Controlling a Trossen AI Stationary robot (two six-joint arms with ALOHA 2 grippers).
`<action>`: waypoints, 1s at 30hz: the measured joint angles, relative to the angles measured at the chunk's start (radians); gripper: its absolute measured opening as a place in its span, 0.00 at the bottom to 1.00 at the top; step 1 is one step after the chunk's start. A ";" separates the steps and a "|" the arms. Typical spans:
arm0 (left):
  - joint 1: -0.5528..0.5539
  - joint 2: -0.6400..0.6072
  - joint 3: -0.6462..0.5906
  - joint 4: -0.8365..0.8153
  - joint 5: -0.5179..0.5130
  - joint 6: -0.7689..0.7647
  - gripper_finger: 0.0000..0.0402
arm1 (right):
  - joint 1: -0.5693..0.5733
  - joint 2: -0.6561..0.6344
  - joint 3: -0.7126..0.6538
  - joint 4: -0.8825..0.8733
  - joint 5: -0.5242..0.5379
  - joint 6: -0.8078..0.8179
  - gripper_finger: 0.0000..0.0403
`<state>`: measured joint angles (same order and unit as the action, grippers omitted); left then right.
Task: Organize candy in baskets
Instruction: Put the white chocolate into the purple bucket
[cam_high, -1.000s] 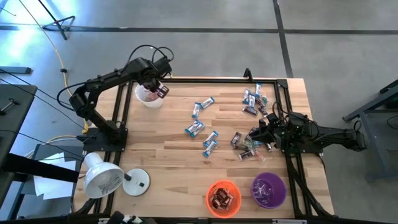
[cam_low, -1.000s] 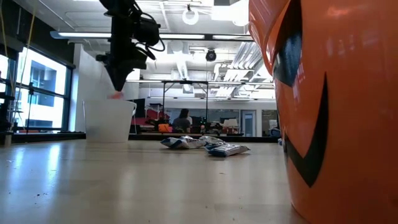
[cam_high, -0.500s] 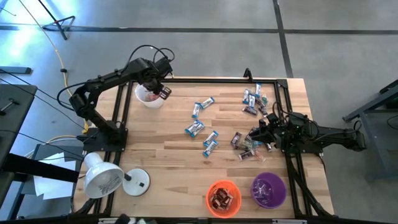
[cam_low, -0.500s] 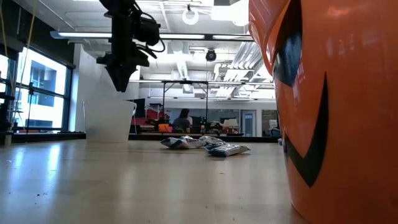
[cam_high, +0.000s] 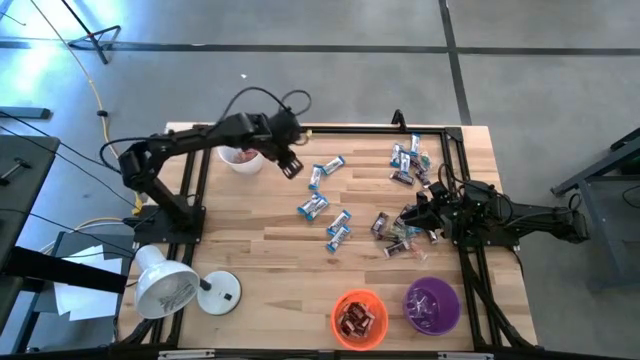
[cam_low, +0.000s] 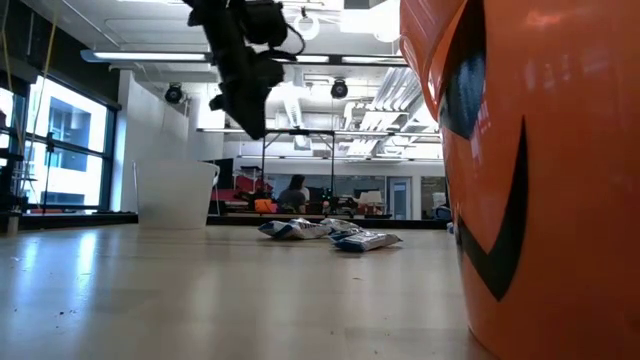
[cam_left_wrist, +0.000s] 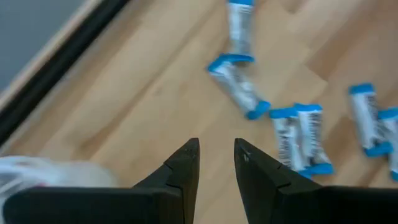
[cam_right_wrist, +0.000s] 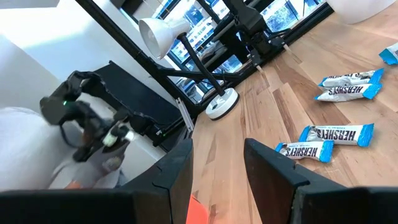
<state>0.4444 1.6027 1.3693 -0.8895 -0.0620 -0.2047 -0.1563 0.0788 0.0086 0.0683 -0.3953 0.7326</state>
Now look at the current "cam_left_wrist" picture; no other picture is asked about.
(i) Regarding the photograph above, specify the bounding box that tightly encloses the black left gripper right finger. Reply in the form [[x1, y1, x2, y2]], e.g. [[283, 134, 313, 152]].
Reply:
[[233, 138, 398, 224]]

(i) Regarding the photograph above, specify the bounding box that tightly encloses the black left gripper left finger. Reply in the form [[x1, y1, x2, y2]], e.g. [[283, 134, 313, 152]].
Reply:
[[2, 138, 201, 224]]

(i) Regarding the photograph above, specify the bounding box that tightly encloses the white skull bucket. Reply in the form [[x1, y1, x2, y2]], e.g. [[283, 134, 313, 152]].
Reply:
[[0, 155, 119, 206]]

